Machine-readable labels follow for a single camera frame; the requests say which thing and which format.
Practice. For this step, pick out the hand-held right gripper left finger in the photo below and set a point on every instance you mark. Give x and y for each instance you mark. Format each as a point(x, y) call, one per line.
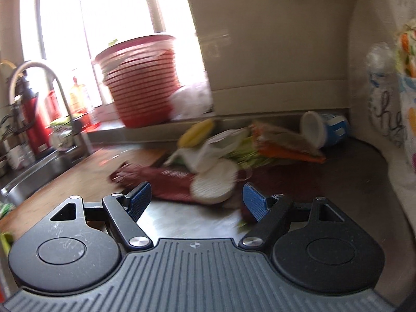
point(139, 200)

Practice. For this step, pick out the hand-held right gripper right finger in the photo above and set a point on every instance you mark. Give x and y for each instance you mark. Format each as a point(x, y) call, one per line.
point(255, 203)

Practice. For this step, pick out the dark red snack packet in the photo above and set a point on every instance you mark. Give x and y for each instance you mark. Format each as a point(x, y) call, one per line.
point(152, 178)

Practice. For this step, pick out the white radish piece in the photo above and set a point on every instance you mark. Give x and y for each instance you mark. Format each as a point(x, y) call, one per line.
point(211, 185)

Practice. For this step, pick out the red mesh basket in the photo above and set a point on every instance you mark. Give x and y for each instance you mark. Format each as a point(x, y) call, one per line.
point(143, 87)

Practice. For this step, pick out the green vegetable scraps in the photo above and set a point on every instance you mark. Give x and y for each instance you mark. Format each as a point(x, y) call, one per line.
point(247, 159)

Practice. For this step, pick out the clear plastic wrapper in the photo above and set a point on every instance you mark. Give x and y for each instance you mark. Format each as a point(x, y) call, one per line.
point(208, 151)

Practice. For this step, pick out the wooden cutting board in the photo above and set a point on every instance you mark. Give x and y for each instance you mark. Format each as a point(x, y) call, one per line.
point(65, 185)

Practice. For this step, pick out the yellow green sponge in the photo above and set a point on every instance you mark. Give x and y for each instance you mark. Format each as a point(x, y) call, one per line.
point(195, 135)

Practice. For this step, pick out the steel faucet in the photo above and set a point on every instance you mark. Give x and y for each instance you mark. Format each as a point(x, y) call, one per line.
point(79, 133)

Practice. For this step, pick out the steel sink rack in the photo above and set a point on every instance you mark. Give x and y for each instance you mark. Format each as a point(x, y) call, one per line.
point(61, 136)

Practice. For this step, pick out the steel sink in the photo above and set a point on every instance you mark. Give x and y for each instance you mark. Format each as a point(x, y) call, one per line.
point(35, 172)

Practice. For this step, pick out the white blue plastic cup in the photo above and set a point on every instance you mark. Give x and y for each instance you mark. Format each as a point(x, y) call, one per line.
point(334, 130)

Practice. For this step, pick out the white plastic bag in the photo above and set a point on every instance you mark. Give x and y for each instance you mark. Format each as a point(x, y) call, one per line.
point(191, 100)

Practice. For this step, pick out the orange bottle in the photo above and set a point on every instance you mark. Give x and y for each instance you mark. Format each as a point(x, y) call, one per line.
point(78, 99)

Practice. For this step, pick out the white mug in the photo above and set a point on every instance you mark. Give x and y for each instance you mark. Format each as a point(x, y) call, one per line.
point(16, 157)

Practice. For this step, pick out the red thermos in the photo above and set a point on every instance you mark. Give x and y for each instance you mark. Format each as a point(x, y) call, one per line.
point(34, 120)

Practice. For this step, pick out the green white cloth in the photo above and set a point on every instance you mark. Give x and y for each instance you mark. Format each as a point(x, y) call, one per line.
point(6, 209)

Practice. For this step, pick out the printed beige cloth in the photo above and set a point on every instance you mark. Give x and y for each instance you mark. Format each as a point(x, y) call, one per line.
point(383, 120)

